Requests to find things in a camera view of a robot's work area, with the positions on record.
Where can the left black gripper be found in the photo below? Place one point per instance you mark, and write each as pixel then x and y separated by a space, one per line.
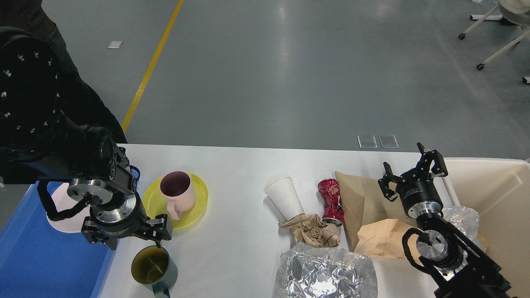
pixel 129 219

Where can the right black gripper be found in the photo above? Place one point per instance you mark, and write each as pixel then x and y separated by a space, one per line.
pixel 416 190

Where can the yellow round plate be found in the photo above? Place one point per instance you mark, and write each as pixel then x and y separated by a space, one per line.
pixel 155 203

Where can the dark teal mug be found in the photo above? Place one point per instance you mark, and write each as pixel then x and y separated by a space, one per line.
pixel 153 268

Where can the pink ribbed mug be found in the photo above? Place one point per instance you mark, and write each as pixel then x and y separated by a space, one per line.
pixel 178 191

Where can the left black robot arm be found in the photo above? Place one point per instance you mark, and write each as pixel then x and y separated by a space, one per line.
pixel 75 167

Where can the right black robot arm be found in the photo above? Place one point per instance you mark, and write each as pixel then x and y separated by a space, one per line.
pixel 436 247

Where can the flat brown paper bag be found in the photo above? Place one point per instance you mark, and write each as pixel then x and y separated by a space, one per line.
pixel 363 204

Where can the crumpled tan paper bag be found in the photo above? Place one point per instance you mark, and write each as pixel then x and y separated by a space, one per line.
pixel 382 239

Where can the crumpled clear plastic wrap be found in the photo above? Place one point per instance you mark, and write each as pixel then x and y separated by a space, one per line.
pixel 466 220

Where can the pink round plate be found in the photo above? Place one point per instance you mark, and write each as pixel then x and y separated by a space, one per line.
pixel 62 225

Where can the beige plastic bin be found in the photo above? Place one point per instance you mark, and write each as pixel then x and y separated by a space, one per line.
pixel 499 190

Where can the crushed red can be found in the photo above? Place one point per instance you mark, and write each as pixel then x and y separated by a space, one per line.
pixel 333 213

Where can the blue plastic tray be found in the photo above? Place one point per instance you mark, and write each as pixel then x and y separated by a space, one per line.
pixel 38 261

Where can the crumpled brown paper ball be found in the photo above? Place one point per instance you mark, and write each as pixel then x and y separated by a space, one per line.
pixel 313 231

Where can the white paper cup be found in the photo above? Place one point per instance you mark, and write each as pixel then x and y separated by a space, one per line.
pixel 283 194

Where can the crumpled aluminium foil sheet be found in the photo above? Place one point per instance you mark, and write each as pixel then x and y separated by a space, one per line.
pixel 307 272

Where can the person in dark clothes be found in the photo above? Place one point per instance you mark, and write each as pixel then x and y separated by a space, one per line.
pixel 82 104

